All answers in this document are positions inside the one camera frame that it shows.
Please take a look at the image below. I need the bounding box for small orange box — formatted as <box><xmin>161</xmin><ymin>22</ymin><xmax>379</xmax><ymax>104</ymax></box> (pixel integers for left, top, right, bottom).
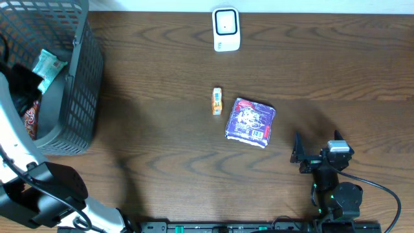
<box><xmin>212</xmin><ymin>87</ymin><xmax>223</xmax><ymax>115</ymax></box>

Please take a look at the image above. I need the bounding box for right black cable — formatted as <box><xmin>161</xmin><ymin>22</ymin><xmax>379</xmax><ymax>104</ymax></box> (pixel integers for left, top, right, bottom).
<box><xmin>326</xmin><ymin>161</ymin><xmax>402</xmax><ymax>233</ymax></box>

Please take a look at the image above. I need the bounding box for purple noodle packet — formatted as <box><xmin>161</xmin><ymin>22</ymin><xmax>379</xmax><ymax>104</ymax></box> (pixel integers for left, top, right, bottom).
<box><xmin>225</xmin><ymin>98</ymin><xmax>276</xmax><ymax>148</ymax></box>

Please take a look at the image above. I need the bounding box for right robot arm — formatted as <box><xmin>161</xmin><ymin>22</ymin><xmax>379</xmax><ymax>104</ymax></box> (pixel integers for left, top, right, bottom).
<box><xmin>290</xmin><ymin>130</ymin><xmax>363</xmax><ymax>232</ymax></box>

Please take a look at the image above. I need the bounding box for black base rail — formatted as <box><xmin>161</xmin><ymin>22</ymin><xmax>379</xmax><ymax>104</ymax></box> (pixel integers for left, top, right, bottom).
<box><xmin>138</xmin><ymin>221</ymin><xmax>383</xmax><ymax>233</ymax></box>

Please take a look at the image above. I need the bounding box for grey plastic mesh basket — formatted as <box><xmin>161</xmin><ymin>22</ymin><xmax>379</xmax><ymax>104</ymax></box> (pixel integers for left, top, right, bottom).
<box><xmin>1</xmin><ymin>0</ymin><xmax>104</xmax><ymax>155</ymax></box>

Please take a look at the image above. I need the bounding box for mint green snack packet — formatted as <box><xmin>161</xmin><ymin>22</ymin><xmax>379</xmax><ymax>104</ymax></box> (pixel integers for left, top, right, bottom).
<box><xmin>32</xmin><ymin>49</ymin><xmax>68</xmax><ymax>94</ymax></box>

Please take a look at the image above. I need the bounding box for red orange snack bar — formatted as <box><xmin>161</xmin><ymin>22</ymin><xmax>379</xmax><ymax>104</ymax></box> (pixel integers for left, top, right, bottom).
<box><xmin>24</xmin><ymin>100</ymin><xmax>40</xmax><ymax>140</ymax></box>

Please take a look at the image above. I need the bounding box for white barcode scanner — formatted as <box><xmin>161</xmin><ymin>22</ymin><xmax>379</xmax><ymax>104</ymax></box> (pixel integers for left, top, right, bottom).
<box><xmin>212</xmin><ymin>7</ymin><xmax>241</xmax><ymax>52</ymax></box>

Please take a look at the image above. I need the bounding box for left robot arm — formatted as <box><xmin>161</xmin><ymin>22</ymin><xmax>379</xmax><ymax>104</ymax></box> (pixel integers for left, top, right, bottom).
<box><xmin>1</xmin><ymin>63</ymin><xmax>139</xmax><ymax>232</ymax></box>

